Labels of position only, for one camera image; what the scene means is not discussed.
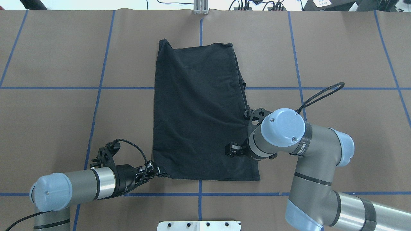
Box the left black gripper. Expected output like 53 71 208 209
114 162 166 193

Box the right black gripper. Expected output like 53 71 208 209
225 141 278 161

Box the black graphic t-shirt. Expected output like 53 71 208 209
153 39 260 181

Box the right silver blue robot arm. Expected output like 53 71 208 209
225 108 411 231

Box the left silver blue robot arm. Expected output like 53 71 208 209
30 161 166 231

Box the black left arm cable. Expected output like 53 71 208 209
5 139 149 231

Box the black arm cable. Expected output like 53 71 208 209
295 81 346 115
5 139 149 231

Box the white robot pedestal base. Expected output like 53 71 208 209
157 220 242 231

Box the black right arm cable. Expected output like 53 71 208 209
295 81 346 115

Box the aluminium frame post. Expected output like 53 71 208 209
193 0 209 15

